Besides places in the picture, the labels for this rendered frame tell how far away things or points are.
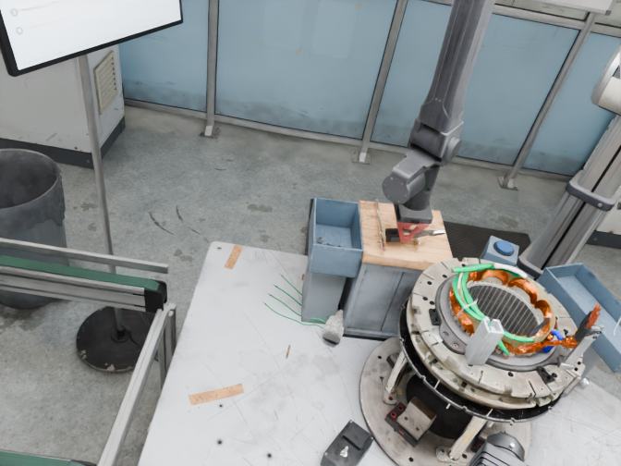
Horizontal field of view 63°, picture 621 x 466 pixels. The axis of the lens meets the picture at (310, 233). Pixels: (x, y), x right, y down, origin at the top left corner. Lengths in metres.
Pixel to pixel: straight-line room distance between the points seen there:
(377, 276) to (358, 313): 0.13
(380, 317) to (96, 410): 1.19
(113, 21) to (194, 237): 1.46
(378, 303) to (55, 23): 0.94
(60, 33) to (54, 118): 1.73
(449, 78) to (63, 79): 2.27
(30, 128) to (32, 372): 1.40
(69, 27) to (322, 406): 1.00
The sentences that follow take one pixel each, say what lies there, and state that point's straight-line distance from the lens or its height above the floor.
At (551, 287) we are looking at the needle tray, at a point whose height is 1.04.
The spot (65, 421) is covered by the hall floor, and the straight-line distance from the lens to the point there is 2.09.
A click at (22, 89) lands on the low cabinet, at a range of 3.01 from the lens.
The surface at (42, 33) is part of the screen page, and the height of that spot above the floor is 1.31.
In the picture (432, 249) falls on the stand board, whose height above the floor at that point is 1.06.
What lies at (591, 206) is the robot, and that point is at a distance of 1.37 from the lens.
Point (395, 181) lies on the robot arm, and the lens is 0.93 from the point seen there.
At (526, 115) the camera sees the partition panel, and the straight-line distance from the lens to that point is 3.43.
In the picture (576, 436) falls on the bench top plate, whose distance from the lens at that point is 1.38.
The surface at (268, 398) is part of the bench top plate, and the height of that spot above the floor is 0.78.
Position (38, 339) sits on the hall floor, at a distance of 2.31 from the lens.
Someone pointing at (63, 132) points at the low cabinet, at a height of 0.22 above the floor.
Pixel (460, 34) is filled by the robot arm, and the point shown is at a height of 1.54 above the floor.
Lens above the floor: 1.78
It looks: 41 degrees down
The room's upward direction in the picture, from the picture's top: 12 degrees clockwise
